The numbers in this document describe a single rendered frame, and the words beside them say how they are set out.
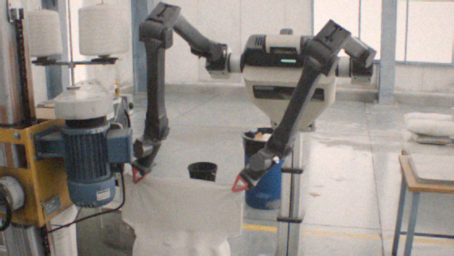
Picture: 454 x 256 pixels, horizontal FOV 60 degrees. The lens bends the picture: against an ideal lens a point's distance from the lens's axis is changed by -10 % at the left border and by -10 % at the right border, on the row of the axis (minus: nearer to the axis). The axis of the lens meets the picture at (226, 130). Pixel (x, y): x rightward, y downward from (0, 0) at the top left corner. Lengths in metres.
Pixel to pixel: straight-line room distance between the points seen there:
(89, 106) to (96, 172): 0.20
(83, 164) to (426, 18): 8.71
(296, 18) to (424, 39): 2.77
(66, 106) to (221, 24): 8.67
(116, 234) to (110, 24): 1.22
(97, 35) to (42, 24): 0.25
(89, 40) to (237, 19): 8.44
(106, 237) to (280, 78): 1.20
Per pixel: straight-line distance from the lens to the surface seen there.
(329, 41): 1.24
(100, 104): 1.23
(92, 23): 1.35
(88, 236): 2.36
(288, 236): 2.18
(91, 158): 1.27
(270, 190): 3.81
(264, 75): 1.77
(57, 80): 7.61
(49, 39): 1.51
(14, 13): 1.33
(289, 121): 1.38
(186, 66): 10.13
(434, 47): 9.55
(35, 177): 1.35
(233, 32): 9.72
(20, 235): 1.48
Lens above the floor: 1.61
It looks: 14 degrees down
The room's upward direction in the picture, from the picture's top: 1 degrees counter-clockwise
